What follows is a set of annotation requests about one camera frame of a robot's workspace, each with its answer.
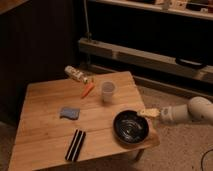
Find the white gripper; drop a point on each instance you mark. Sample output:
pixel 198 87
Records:
pixel 166 114

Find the black ceramic bowl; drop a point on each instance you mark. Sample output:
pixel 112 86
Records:
pixel 130 128

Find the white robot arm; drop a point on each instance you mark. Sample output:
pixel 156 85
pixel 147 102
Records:
pixel 197 110

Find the translucent plastic cup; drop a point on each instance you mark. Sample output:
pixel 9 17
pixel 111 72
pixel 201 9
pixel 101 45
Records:
pixel 107 91

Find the low wooden shelf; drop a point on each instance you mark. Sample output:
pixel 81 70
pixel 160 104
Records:
pixel 144 59

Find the orange carrot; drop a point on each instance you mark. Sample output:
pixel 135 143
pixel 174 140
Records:
pixel 88 88

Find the white plastic bottle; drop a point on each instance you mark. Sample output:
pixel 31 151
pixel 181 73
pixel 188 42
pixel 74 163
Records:
pixel 76 74

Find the blue sponge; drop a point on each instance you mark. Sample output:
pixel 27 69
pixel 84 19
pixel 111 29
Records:
pixel 70 113

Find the black white striped block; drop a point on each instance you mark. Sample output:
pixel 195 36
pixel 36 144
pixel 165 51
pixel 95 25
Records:
pixel 75 146

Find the wooden table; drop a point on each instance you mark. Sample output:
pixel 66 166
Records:
pixel 43 137

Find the metal pole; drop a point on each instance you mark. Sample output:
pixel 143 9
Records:
pixel 88 33

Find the black handle on shelf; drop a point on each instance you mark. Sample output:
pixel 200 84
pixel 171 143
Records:
pixel 190 64

